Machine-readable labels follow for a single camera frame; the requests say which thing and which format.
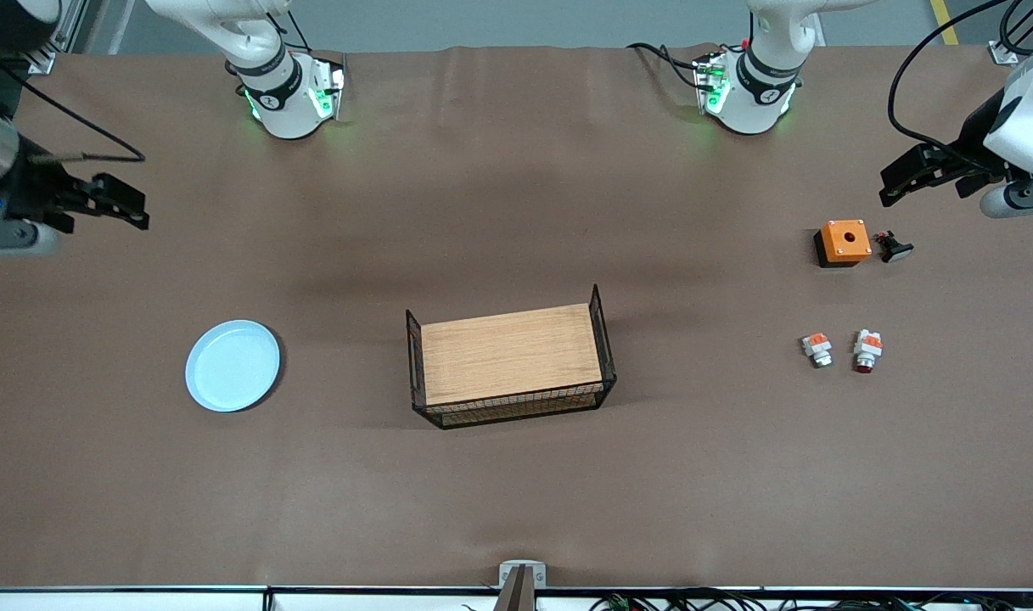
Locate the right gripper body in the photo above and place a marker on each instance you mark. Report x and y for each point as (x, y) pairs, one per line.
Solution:
(34, 186)

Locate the red lens push button switch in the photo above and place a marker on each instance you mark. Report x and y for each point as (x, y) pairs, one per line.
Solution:
(867, 346)

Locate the orange button enclosure box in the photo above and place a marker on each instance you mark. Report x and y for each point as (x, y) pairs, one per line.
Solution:
(845, 241)

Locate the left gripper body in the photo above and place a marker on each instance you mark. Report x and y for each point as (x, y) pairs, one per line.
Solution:
(980, 133)

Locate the white table edge rail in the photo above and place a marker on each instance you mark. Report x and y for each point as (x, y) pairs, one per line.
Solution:
(143, 601)

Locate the aluminium frame strut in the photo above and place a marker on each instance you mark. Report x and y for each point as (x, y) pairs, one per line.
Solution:
(45, 61)
(1002, 53)

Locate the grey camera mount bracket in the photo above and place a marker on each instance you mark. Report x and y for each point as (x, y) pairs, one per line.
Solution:
(522, 585)

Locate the small orange grey switch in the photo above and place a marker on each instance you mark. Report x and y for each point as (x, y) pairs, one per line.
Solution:
(816, 345)

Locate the light blue round plate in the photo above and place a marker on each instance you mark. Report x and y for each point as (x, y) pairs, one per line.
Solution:
(232, 365)

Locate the brown table cover sheet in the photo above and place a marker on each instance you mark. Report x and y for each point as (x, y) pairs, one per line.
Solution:
(227, 509)

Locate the black push button head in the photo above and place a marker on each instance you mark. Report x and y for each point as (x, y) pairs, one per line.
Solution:
(894, 249)

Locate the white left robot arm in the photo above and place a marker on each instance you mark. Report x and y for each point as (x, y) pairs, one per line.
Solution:
(762, 93)

